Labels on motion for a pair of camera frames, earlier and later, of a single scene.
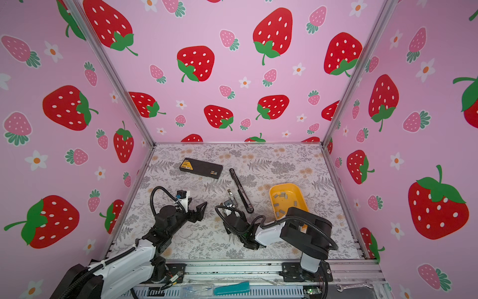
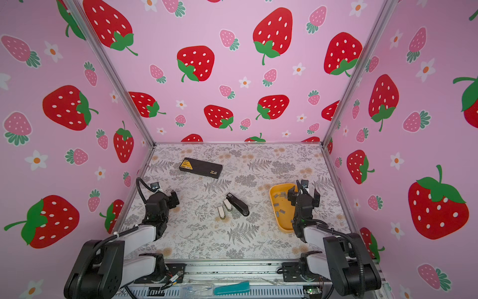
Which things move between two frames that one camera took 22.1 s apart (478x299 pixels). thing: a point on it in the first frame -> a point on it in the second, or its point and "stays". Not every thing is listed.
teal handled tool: [240, 288] stays
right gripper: [242, 217] -> [294, 196]
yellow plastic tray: [284, 196] stays
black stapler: [241, 193] -> [239, 204]
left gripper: [199, 214] -> [172, 200]
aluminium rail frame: [185, 280] stays
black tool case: [201, 167] stays
